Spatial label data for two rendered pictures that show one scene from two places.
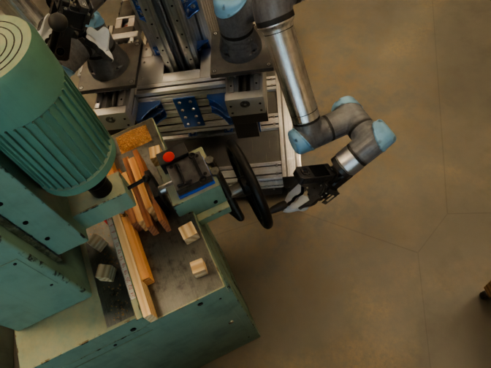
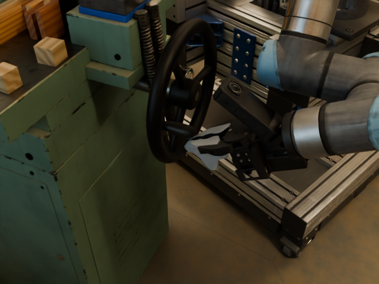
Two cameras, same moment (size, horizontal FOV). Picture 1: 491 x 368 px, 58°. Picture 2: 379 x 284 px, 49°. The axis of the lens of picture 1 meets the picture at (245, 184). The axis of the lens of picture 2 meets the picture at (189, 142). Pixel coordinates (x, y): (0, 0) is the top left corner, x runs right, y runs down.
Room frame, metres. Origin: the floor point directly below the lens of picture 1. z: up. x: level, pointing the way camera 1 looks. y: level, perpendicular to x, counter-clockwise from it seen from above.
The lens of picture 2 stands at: (0.11, -0.39, 1.28)
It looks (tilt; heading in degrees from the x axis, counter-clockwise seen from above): 41 degrees down; 34
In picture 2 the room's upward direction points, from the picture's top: straight up
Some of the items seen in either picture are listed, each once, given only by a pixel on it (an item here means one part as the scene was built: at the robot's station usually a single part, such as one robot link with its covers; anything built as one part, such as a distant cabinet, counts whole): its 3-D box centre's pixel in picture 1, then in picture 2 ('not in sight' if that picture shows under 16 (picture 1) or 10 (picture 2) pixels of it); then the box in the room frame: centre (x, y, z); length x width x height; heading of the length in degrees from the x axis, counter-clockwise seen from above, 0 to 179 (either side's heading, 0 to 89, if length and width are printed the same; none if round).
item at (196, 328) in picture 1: (155, 297); (49, 181); (0.60, 0.45, 0.36); 0.58 x 0.45 x 0.71; 99
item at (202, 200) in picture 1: (191, 183); (119, 27); (0.66, 0.14, 0.91); 0.15 x 0.14 x 0.09; 9
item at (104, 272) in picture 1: (106, 272); not in sight; (0.53, 0.44, 0.82); 0.04 x 0.04 x 0.04; 68
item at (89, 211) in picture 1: (102, 201); not in sight; (0.62, 0.35, 1.03); 0.14 x 0.07 x 0.09; 99
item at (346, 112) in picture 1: (346, 119); (364, 84); (0.71, -0.32, 0.93); 0.11 x 0.11 x 0.08; 8
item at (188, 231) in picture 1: (188, 233); (51, 51); (0.52, 0.17, 0.92); 0.04 x 0.04 x 0.03; 13
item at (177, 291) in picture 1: (168, 204); (87, 39); (0.65, 0.22, 0.87); 0.61 x 0.30 x 0.06; 9
